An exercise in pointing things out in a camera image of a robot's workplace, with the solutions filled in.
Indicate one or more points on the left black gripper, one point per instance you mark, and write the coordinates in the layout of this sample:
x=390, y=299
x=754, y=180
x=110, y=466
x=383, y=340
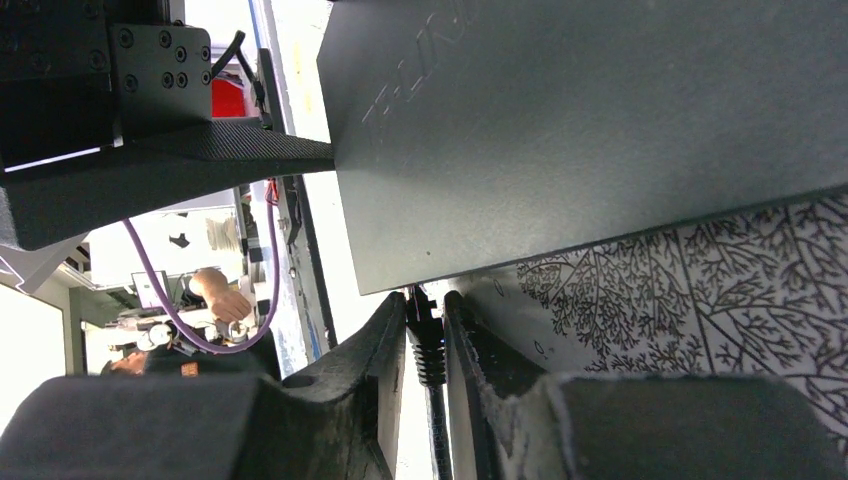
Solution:
x=80, y=75

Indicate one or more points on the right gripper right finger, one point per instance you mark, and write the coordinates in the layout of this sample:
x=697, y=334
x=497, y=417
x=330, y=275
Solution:
x=511, y=419

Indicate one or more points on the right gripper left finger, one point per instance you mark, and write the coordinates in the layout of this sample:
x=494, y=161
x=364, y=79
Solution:
x=337, y=418

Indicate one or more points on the floral patterned table mat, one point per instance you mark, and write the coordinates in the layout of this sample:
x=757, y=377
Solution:
x=762, y=290

